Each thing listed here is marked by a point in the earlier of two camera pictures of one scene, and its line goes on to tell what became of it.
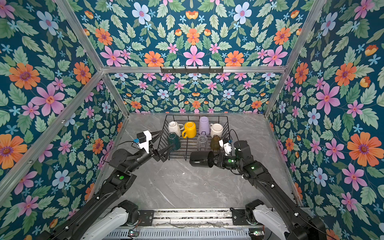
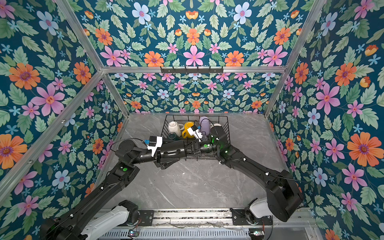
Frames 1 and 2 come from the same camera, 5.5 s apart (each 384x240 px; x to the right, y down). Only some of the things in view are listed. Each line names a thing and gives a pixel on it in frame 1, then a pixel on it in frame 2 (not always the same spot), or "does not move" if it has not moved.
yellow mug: x=190 y=130 does not move
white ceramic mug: x=174 y=127 does not move
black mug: x=202 y=158 → x=173 y=149
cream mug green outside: x=173 y=139 does not move
